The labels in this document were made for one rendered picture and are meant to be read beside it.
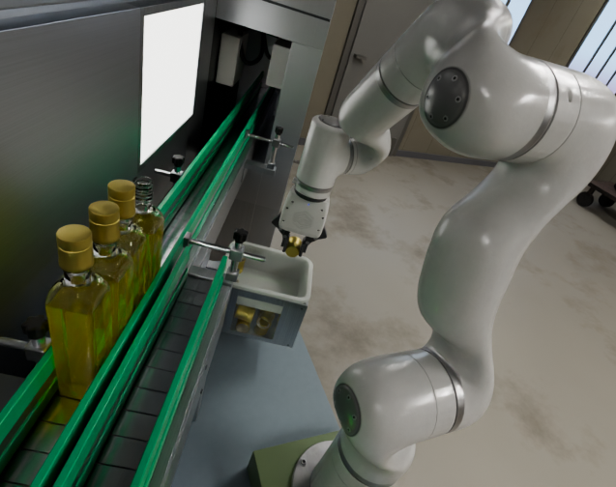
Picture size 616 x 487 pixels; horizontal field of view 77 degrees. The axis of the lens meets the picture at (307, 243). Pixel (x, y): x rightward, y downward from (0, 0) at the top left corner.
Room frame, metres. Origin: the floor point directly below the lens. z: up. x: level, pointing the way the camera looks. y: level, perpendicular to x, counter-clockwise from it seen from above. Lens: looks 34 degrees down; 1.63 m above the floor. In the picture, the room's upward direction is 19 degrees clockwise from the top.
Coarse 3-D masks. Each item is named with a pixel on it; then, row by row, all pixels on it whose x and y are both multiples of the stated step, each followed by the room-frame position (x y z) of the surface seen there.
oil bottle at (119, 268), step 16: (96, 256) 0.36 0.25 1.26; (112, 256) 0.37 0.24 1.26; (128, 256) 0.39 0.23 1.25; (112, 272) 0.35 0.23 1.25; (128, 272) 0.38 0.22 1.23; (112, 288) 0.35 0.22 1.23; (128, 288) 0.38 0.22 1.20; (112, 304) 0.35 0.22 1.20; (128, 304) 0.38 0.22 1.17; (112, 320) 0.35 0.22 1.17; (128, 320) 0.38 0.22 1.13; (112, 336) 0.35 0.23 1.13
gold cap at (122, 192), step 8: (112, 184) 0.42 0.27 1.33; (120, 184) 0.43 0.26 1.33; (128, 184) 0.44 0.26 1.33; (112, 192) 0.41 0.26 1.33; (120, 192) 0.41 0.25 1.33; (128, 192) 0.42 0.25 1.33; (112, 200) 0.41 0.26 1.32; (120, 200) 0.41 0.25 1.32; (128, 200) 0.42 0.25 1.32; (120, 208) 0.41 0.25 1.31; (128, 208) 0.42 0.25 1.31; (120, 216) 0.41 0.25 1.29; (128, 216) 0.42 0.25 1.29
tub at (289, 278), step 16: (272, 256) 0.83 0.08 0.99; (288, 256) 0.83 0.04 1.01; (224, 272) 0.70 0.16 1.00; (256, 272) 0.80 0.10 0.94; (272, 272) 0.82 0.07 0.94; (288, 272) 0.83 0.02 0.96; (304, 272) 0.82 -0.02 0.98; (240, 288) 0.66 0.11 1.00; (256, 288) 0.67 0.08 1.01; (272, 288) 0.77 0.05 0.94; (288, 288) 0.79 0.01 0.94; (304, 288) 0.75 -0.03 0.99
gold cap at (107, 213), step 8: (88, 208) 0.36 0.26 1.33; (96, 208) 0.37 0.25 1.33; (104, 208) 0.37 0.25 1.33; (112, 208) 0.38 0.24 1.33; (96, 216) 0.36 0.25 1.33; (104, 216) 0.36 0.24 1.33; (112, 216) 0.36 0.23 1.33; (96, 224) 0.36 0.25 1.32; (104, 224) 0.36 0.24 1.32; (112, 224) 0.36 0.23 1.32; (96, 232) 0.36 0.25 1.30; (104, 232) 0.36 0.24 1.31; (112, 232) 0.36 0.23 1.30; (96, 240) 0.35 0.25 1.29; (104, 240) 0.36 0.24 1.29; (112, 240) 0.36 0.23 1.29
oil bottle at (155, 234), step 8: (136, 216) 0.47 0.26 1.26; (144, 216) 0.47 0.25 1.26; (152, 216) 0.48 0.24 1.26; (160, 216) 0.50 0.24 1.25; (144, 224) 0.46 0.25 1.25; (152, 224) 0.47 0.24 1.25; (160, 224) 0.49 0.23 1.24; (152, 232) 0.47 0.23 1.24; (160, 232) 0.50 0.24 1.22; (152, 240) 0.47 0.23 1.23; (160, 240) 0.50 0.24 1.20; (152, 248) 0.47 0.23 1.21; (160, 248) 0.50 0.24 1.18; (152, 256) 0.47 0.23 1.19; (160, 256) 0.50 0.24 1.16; (152, 264) 0.47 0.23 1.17; (160, 264) 0.51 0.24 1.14; (152, 272) 0.47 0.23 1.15; (152, 280) 0.47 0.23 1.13
